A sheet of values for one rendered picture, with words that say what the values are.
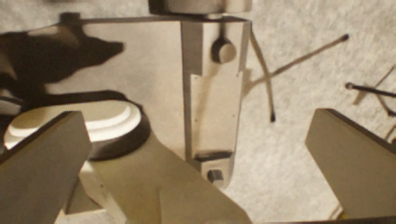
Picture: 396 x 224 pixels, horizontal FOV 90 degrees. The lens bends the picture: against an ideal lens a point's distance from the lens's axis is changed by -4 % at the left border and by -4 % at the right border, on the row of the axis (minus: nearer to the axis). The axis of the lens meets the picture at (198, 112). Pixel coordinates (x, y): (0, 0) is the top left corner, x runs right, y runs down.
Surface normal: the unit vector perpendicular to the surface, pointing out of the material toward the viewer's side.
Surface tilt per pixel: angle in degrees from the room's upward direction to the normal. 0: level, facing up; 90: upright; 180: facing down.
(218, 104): 0
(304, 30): 0
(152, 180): 90
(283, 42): 0
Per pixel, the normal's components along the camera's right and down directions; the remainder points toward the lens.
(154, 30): 0.22, 0.48
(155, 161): 0.00, -0.87
